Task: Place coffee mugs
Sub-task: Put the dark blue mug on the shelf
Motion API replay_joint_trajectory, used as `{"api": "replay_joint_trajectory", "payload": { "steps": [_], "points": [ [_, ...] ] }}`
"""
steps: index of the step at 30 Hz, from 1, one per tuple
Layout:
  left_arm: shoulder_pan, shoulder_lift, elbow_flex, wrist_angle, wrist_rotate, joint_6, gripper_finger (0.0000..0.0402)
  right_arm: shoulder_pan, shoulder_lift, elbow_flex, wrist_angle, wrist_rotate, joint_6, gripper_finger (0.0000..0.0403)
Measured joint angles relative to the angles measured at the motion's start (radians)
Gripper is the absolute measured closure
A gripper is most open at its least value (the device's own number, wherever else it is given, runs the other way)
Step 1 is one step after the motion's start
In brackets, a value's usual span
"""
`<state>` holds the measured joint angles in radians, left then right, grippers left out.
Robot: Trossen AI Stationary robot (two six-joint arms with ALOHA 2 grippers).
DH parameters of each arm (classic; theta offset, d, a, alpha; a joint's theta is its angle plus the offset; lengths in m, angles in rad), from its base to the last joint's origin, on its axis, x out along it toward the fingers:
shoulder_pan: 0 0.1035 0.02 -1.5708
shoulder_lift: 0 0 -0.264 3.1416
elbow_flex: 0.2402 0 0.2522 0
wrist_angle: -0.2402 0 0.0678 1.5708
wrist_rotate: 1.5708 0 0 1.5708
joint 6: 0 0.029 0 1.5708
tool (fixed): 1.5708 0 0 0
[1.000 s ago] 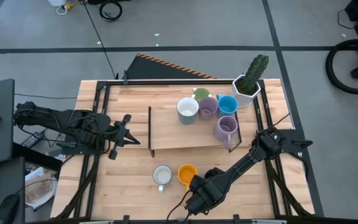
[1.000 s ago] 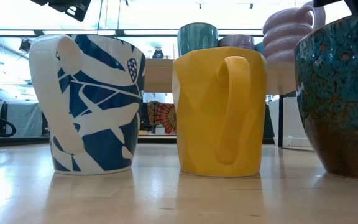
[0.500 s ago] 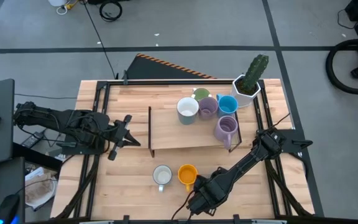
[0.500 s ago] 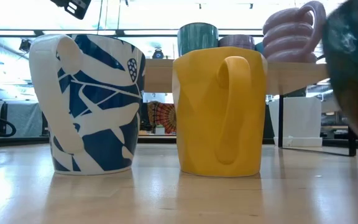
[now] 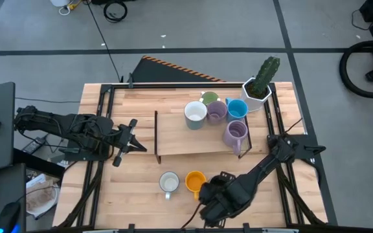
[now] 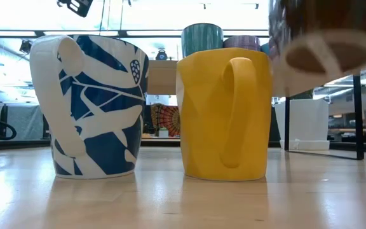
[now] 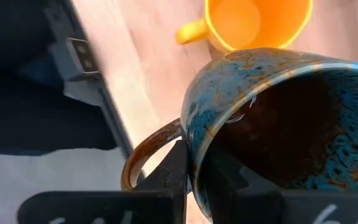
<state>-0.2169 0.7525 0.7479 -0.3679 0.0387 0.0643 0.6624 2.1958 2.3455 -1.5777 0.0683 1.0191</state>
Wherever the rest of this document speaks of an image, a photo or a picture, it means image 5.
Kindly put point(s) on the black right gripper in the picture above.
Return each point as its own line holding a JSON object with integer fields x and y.
{"x": 219, "y": 200}

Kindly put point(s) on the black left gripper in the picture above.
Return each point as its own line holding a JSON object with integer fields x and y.
{"x": 124, "y": 140}

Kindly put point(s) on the yellow-orange faceted mug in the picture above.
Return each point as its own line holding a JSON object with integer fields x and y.
{"x": 194, "y": 182}

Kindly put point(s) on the white blue patterned mug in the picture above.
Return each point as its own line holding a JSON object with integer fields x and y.
{"x": 169, "y": 182}

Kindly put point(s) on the grey mug white interior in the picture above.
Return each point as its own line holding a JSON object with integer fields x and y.
{"x": 195, "y": 111}

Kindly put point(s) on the purple ribbed mug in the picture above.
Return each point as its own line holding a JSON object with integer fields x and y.
{"x": 217, "y": 111}
{"x": 235, "y": 132}

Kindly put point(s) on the green mug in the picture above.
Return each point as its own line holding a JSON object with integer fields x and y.
{"x": 210, "y": 97}

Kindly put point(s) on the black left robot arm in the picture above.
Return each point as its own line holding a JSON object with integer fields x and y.
{"x": 63, "y": 124}

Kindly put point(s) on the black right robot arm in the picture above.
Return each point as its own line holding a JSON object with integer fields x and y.
{"x": 264, "y": 168}

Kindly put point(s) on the wooden shelf riser black legs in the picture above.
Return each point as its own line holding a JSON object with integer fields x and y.
{"x": 180, "y": 139}

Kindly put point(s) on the black ramp orange stripes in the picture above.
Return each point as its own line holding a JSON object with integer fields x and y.
{"x": 160, "y": 72}

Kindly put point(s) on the white plate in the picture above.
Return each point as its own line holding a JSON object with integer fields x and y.
{"x": 55, "y": 200}

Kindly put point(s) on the black power adapter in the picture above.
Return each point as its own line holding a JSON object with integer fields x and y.
{"x": 32, "y": 148}

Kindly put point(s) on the white hexagonal planter pot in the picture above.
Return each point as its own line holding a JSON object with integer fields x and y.
{"x": 248, "y": 100}

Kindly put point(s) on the brown crumpled paper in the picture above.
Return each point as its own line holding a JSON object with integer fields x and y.
{"x": 40, "y": 197}

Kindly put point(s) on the green cactus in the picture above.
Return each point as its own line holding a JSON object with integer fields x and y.
{"x": 264, "y": 74}

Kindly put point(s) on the black computer mouse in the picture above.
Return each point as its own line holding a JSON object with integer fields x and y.
{"x": 8, "y": 217}

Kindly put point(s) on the white bucket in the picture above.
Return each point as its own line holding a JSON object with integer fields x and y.
{"x": 60, "y": 2}

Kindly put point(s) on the black metal table frame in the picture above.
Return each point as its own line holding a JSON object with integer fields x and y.
{"x": 232, "y": 85}

